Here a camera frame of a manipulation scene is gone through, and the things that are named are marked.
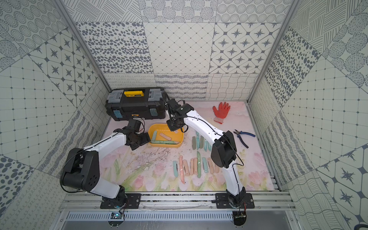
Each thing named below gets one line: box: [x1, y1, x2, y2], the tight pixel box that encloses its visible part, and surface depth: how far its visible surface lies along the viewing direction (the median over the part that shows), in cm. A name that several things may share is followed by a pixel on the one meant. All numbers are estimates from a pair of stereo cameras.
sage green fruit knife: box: [191, 136, 196, 150], surface depth 100 cm
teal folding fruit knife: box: [201, 157, 209, 173], surface depth 88 cm
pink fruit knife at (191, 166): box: [189, 158, 195, 176], surface depth 87 cm
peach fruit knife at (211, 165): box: [207, 157, 215, 174], surface depth 88 cm
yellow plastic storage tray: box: [148, 123, 185, 149], surface depth 100 cm
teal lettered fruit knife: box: [195, 131, 201, 150], surface depth 100 cm
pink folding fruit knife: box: [182, 159, 190, 177], surface depth 87 cm
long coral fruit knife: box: [179, 155, 186, 185], surface depth 87 cm
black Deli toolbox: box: [105, 86, 166, 122], surface depth 100 cm
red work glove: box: [212, 101, 231, 125], surface depth 117 cm
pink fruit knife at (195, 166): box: [193, 157, 198, 175], surface depth 88 cm
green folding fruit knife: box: [196, 150, 202, 179], surface depth 88 cm
